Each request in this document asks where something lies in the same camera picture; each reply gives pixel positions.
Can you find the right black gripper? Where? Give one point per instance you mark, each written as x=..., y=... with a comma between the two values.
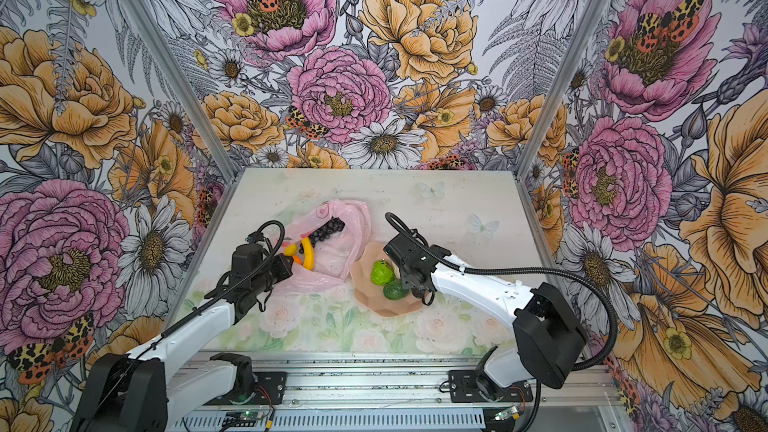
x=405, y=278

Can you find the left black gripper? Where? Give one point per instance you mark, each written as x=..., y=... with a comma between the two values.
x=285, y=270

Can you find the dark green avocado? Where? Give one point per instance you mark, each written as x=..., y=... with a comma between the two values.
x=395, y=290

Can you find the bright green lime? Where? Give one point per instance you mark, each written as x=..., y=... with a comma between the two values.
x=382, y=273

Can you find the pink scalloped plate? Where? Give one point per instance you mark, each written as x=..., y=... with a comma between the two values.
x=370, y=296

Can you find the pink plastic bag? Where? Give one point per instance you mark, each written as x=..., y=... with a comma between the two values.
x=332, y=256

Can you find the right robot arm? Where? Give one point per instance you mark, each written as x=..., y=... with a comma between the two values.
x=548, y=338

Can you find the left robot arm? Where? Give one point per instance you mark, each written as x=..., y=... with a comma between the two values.
x=144, y=389

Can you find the yellow banana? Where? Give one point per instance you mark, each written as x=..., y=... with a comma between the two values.
x=302, y=253

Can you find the dark purple grape bunch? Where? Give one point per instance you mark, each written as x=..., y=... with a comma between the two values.
x=325, y=231

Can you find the left green circuit board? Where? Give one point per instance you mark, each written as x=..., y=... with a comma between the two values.
x=240, y=419

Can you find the green circuit board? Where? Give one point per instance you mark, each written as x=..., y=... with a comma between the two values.
x=240, y=419
x=509, y=413

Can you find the right green circuit board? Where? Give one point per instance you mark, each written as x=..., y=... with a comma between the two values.
x=509, y=413

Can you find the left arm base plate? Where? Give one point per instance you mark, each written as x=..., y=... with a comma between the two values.
x=265, y=388

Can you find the aluminium mounting rail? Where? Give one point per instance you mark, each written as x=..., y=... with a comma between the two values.
x=367, y=380

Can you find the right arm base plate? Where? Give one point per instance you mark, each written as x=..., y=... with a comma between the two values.
x=468, y=386

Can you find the white vented cable duct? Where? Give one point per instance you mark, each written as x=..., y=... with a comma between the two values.
x=381, y=419

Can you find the left aluminium frame post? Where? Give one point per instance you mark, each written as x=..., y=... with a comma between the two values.
x=152, y=35

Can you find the aluminium frame post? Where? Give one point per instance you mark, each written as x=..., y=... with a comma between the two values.
x=152, y=35
x=568, y=64

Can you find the right aluminium frame post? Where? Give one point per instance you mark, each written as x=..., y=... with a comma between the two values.
x=568, y=64

